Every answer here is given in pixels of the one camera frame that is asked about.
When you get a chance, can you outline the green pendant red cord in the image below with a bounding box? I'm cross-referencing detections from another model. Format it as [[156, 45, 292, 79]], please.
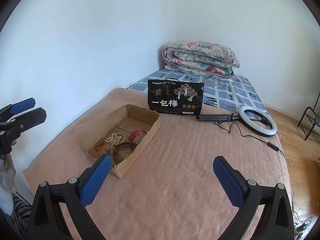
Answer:
[[93, 138, 106, 153]]

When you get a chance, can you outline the brown wooden bead necklace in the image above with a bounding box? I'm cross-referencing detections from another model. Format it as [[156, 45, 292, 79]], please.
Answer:
[[109, 141, 136, 166]]

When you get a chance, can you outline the white pearl necklace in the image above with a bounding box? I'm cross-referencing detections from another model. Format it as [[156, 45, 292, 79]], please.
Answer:
[[105, 133, 127, 147]]

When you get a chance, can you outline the red leather strap watch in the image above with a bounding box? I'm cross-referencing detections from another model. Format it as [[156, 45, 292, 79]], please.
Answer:
[[128, 128, 147, 144]]

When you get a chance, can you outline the white gloved left hand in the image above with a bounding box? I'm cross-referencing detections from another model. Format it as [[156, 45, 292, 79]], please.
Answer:
[[0, 153, 17, 216]]

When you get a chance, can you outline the open cardboard box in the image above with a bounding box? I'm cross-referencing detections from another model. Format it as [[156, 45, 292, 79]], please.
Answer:
[[80, 105, 160, 179]]

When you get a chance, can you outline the pink bed blanket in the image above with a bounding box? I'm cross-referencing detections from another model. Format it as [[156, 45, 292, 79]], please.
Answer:
[[24, 88, 291, 239]]

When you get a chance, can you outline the black clothes rack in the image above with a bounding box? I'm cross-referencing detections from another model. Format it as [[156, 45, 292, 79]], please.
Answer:
[[297, 106, 319, 143]]

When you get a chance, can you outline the blue checkered bed sheet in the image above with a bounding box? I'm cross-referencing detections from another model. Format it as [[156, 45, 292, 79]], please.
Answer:
[[128, 68, 267, 112]]

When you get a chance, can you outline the black snack bag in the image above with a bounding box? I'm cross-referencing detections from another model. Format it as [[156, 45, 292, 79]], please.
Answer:
[[148, 79, 204, 115]]

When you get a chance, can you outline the folded floral quilt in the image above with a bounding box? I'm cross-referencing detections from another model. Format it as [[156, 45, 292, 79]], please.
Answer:
[[162, 41, 240, 79]]

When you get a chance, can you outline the black ring light cable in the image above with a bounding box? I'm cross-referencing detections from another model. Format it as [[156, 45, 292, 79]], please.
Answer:
[[213, 121, 284, 155]]

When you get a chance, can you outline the white ring light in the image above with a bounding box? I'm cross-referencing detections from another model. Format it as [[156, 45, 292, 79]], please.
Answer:
[[196, 106, 278, 138]]

